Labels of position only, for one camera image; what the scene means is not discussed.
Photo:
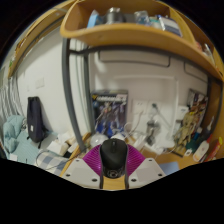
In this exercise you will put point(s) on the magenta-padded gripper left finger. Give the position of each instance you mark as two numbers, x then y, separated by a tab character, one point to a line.
81	171

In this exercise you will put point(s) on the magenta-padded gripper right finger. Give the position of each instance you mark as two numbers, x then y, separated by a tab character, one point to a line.
146	171

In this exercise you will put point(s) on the black computer mouse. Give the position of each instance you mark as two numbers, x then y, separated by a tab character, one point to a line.
113	156

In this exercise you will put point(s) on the white power strip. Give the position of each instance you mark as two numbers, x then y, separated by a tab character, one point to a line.
155	148

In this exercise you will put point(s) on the white tissue pack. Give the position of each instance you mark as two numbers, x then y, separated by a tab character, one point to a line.
57	148

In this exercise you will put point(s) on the steel cup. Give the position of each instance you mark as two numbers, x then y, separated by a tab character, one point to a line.
152	128

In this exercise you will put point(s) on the brown tree creature figurine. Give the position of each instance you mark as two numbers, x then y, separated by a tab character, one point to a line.
186	130

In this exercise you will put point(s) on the teal and checkered bedding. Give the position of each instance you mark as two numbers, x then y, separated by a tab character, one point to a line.
23	146

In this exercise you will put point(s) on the robot model kit box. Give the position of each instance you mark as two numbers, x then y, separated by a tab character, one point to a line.
109	113

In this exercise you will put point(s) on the black backpack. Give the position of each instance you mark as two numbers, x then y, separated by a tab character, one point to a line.
35	121

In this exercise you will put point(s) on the red snack tube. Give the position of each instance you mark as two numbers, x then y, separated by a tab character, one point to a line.
216	148

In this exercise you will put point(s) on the wooden shelf unit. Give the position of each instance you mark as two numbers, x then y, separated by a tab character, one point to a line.
133	35

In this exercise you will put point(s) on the white wall socket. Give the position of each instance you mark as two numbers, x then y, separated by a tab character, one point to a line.
154	109
140	107

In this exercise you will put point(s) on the white wall box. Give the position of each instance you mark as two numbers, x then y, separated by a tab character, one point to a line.
182	113

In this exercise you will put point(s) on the grey metal frame post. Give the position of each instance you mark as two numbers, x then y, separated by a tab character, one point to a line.
71	100

